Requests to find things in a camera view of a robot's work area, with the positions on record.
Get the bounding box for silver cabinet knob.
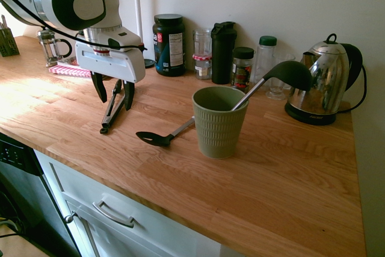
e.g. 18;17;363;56
63;211;79;225

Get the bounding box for black slotted spoon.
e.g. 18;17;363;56
135;116;196;147

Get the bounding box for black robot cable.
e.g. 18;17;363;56
0;0;149;52

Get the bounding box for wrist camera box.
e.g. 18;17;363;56
107;26;143;52

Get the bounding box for stainless steel electric kettle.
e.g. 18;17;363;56
284;33;364;126

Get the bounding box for stainless steel dishwasher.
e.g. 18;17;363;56
0;132;81;257

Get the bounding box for black metal tongs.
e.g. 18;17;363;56
99;79;127;135

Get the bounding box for black ladle, metal handle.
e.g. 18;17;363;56
231;60;313;111

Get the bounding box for green perforated utensil caddy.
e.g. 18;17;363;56
0;26;20;58

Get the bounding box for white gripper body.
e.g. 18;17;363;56
75;42;147;84

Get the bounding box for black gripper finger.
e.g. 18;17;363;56
90;71;108;104
122;79;136;111

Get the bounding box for silver drawer handle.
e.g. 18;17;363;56
92;200;135;229

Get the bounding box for empty clear glass jar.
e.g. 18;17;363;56
192;28;213;58

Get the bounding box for black shaker bottle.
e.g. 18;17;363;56
211;21;236;85

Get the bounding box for coffee jar with black lid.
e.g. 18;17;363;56
230;46;256;94

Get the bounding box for footed clear glass mug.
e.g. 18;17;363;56
265;52;297;101

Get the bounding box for white vertical pipe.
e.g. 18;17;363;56
132;0;144;39

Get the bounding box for glass french press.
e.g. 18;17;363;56
37;28;73;68

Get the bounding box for jam jar, red checked lid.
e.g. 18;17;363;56
192;54;213;81

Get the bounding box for green ribbed utensil holder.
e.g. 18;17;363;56
191;85;250;160

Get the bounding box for white kitchen cabinet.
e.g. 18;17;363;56
34;148;224;257

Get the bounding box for clear bottle with green lid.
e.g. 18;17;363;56
253;35;278;90

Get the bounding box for black protein powder tub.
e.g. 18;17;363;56
152;13;187;78

